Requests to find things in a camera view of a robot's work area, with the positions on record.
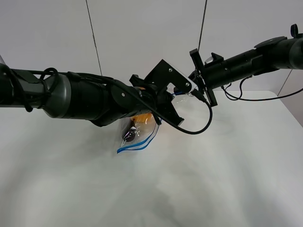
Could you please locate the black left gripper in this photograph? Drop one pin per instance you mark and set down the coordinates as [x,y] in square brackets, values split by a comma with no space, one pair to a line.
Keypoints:
[160,101]

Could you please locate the clear zip bag blue seal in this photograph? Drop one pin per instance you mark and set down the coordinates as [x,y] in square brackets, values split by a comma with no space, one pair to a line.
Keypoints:
[145,134]

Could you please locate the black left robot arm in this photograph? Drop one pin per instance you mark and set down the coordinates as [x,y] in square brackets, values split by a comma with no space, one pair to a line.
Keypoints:
[100,100]

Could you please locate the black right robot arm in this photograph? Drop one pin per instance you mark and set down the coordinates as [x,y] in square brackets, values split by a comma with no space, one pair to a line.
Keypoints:
[268,56]

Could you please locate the yellow lemon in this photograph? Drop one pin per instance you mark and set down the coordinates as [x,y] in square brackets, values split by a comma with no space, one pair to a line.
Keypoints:
[142,118]

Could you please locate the purple eggplant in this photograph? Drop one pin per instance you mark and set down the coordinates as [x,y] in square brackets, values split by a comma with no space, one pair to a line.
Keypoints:
[129,132]

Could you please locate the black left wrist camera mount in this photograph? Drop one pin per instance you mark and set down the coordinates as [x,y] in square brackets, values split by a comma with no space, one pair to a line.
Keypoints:
[163,74]

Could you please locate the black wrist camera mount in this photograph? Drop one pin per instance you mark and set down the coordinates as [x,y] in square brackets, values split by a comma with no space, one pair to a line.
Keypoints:
[200,77]
[163,74]

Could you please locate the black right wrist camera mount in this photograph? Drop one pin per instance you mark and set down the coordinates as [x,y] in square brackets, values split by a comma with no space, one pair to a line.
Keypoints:
[200,77]

